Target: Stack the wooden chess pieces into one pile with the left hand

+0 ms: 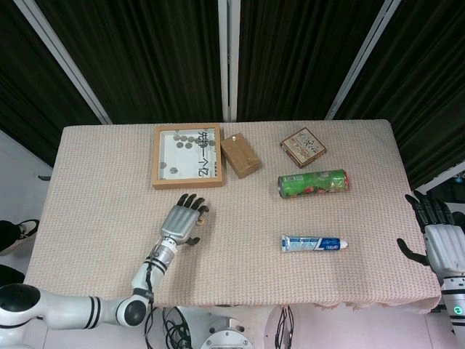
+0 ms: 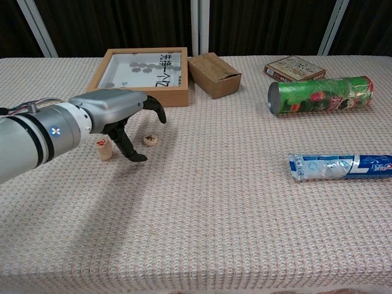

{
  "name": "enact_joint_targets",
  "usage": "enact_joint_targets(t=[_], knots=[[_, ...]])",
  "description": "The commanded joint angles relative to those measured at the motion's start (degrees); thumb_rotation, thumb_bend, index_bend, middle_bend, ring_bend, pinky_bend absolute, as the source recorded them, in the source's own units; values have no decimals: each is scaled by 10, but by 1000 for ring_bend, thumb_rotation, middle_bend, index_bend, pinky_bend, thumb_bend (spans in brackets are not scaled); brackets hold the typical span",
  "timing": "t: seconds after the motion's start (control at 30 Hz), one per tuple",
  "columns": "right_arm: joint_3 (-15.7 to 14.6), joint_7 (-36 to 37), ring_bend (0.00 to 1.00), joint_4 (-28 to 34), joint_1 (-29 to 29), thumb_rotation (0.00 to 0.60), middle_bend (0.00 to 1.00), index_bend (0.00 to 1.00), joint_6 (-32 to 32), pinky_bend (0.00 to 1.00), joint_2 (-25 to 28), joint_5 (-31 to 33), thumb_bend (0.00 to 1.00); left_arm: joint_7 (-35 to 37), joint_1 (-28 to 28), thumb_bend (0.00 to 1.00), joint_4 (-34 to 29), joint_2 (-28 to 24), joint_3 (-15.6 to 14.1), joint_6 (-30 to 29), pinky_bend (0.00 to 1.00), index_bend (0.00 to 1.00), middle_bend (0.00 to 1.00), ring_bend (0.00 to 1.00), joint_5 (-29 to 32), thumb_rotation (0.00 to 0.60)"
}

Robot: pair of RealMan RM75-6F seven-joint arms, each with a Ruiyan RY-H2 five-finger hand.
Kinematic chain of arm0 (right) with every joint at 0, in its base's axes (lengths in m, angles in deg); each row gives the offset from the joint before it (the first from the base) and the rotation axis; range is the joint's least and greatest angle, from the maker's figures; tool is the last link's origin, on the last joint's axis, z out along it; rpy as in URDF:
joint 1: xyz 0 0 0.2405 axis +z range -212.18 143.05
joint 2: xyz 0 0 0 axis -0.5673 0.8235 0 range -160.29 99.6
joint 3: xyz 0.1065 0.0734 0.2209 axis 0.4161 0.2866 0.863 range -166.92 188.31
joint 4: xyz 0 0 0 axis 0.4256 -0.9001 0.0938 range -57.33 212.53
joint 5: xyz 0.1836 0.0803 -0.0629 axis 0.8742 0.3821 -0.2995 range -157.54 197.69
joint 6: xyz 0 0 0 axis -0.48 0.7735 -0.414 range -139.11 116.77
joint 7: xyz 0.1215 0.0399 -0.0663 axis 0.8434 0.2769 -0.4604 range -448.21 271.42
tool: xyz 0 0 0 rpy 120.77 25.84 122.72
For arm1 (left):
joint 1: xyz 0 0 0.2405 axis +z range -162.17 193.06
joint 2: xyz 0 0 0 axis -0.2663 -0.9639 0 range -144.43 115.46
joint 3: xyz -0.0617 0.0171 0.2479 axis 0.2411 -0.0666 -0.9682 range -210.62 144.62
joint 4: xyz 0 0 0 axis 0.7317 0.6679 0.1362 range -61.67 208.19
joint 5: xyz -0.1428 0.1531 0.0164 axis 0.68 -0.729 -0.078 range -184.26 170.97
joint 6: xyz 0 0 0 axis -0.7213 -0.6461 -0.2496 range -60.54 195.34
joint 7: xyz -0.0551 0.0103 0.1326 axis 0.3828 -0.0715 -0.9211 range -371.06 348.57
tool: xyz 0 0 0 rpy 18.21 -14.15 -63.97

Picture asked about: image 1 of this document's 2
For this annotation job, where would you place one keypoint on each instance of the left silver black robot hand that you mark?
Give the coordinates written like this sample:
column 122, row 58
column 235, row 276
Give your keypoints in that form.
column 178, row 225

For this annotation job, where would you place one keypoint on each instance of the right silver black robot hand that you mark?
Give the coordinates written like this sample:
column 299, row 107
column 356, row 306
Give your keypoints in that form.
column 447, row 251

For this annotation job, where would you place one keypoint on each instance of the wooden chess piece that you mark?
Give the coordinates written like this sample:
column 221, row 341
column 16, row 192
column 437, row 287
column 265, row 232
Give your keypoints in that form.
column 200, row 222

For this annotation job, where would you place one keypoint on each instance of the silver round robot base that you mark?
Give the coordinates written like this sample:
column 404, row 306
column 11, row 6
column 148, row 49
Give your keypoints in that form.
column 227, row 338

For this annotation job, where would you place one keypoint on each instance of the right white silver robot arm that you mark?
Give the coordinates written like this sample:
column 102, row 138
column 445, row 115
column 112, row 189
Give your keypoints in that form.
column 456, row 309

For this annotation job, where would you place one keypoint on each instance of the black background equipment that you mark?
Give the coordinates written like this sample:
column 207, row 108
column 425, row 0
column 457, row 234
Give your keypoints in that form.
column 454, row 192

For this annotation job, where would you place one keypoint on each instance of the brown cardboard box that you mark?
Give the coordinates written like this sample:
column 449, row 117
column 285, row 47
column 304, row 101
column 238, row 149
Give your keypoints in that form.
column 239, row 156

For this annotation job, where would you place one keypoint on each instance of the pink woven tablecloth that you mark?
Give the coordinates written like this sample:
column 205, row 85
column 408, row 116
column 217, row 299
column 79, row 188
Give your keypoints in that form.
column 290, row 276

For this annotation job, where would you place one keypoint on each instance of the blue white toothpaste tube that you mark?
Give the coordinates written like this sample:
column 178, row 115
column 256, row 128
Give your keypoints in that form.
column 309, row 243

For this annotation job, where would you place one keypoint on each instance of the green chips can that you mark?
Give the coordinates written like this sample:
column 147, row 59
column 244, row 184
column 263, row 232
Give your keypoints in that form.
column 312, row 183

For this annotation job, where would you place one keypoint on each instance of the small black object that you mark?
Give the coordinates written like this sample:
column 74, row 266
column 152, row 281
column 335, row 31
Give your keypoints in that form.
column 44, row 177

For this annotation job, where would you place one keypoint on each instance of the brown printed flat box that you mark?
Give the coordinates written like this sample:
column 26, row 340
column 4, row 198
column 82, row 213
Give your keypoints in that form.
column 301, row 145

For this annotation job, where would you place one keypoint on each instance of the white black sneaker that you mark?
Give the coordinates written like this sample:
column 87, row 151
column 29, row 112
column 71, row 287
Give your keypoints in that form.
column 29, row 228

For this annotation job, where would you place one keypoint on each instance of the black curtain panel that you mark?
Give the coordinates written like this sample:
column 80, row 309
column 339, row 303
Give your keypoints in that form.
column 145, row 54
column 22, row 72
column 436, row 91
column 298, row 54

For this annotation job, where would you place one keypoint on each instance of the black trousered person leg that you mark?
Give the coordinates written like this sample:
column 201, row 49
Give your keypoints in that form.
column 9, row 274
column 7, row 236

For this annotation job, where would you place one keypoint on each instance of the wooden shadow box frame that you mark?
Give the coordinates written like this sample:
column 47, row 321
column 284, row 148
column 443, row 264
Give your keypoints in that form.
column 189, row 183

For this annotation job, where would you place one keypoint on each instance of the white metal frame post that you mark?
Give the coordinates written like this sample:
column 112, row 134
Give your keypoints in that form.
column 228, row 54
column 60, row 54
column 363, row 54

